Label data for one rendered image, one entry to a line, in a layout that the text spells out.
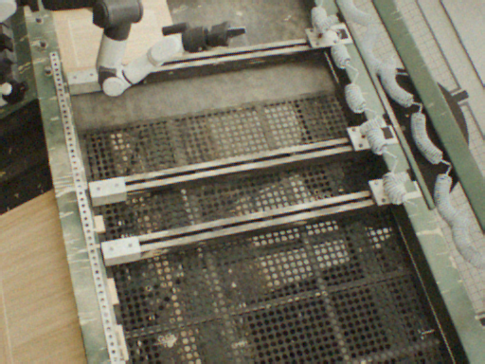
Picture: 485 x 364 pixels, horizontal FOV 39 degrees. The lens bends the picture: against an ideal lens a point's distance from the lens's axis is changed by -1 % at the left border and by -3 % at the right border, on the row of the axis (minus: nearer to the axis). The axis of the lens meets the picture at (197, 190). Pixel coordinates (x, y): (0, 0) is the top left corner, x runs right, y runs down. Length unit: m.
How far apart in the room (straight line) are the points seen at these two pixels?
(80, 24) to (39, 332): 1.27
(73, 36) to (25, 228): 0.81
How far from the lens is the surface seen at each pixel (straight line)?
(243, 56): 2.84
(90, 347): 2.28
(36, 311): 2.74
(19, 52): 2.90
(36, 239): 2.82
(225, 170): 2.53
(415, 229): 2.58
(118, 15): 2.33
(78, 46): 2.90
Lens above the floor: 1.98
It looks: 17 degrees down
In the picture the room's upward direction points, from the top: 65 degrees clockwise
